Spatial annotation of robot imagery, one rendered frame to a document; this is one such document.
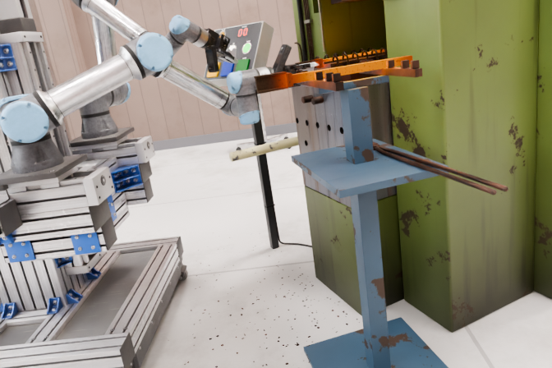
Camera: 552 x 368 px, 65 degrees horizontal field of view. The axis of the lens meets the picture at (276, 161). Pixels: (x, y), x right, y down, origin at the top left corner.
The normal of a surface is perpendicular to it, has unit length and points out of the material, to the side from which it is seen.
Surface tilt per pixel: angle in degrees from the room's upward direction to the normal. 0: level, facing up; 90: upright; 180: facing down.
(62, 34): 90
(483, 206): 90
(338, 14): 90
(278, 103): 90
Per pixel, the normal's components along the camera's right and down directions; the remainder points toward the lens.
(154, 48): 0.59, 0.09
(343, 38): 0.42, 0.18
